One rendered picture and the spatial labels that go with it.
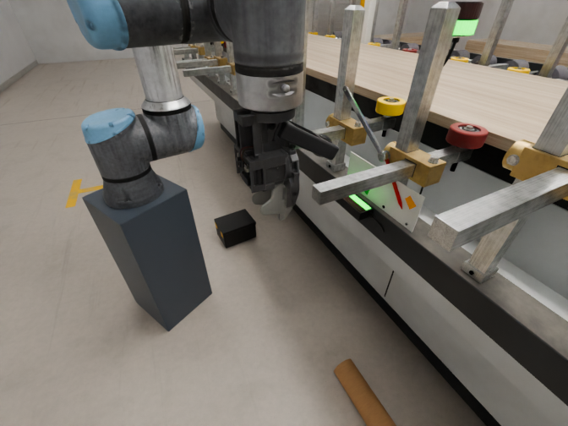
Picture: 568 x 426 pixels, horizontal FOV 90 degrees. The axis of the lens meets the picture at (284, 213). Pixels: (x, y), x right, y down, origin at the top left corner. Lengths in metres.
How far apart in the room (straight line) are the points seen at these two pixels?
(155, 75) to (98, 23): 0.55
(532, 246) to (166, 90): 1.04
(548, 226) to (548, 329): 0.25
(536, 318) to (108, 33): 0.78
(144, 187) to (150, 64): 0.37
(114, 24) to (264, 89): 0.18
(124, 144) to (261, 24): 0.68
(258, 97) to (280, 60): 0.05
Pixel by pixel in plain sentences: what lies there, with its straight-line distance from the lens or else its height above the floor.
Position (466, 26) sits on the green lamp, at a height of 1.11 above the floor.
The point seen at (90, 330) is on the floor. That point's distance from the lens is 1.58.
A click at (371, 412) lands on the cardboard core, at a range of 1.16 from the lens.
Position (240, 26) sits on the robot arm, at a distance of 0.39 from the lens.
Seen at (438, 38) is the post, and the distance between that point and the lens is 0.65.
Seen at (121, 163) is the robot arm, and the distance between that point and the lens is 1.00.
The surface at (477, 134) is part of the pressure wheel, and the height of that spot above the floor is 0.91.
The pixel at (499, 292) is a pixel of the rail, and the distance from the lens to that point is 0.70.
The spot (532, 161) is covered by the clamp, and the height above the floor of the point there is 0.95.
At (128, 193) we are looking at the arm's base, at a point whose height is 0.65.
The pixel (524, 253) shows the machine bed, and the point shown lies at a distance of 0.89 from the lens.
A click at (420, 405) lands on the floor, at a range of 1.31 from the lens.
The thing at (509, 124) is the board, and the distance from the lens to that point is 0.91.
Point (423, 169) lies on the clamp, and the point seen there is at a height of 0.86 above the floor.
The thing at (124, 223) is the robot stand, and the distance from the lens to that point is 1.00.
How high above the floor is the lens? 1.15
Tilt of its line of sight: 37 degrees down
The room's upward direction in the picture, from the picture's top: straight up
